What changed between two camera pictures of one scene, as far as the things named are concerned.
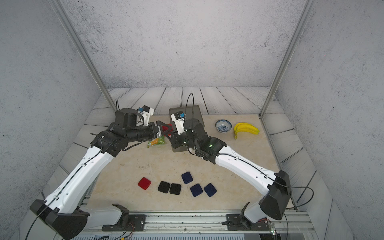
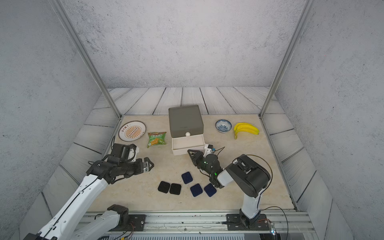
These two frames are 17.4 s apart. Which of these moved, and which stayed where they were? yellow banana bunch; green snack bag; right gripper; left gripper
Moved: right gripper; left gripper
Stayed: yellow banana bunch; green snack bag
